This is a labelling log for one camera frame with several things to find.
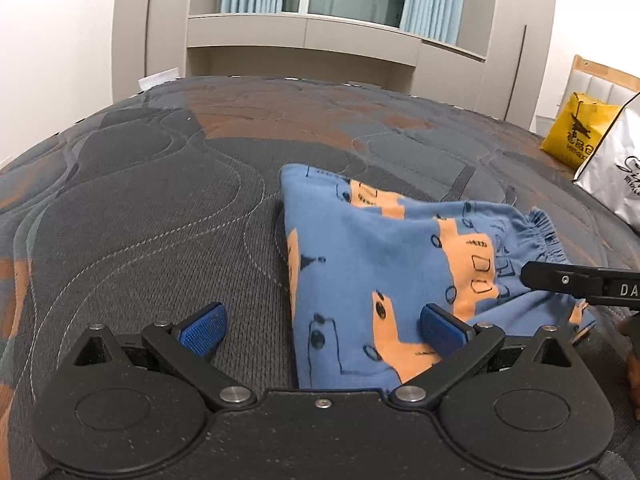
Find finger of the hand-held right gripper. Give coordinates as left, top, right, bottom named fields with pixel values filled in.
left=520, top=261, right=606, bottom=306

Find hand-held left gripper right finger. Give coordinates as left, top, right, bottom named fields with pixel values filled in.
left=390, top=303, right=583, bottom=409

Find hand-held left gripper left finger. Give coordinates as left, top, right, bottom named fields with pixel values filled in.
left=72, top=302, right=256, bottom=411

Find blue orange printed pants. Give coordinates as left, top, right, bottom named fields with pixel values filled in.
left=277, top=162, right=598, bottom=391

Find white shopping bag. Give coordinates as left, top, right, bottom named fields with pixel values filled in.
left=572, top=91, right=640, bottom=233

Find grey orange quilted mattress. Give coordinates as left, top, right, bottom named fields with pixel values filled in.
left=0, top=76, right=640, bottom=480

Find yellow shopping bag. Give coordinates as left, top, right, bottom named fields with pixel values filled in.
left=541, top=91, right=623, bottom=170

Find grey padded wooden headboard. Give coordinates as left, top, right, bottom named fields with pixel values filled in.
left=565, top=54, right=640, bottom=161

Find beige wardrobe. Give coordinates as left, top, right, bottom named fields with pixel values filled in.
left=111, top=0, right=193, bottom=103
left=480, top=0, right=558, bottom=133

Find small white box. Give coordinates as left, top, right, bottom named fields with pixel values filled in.
left=137, top=67, right=181, bottom=92

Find beige built-in window desk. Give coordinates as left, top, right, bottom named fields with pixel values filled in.
left=186, top=12, right=488, bottom=96

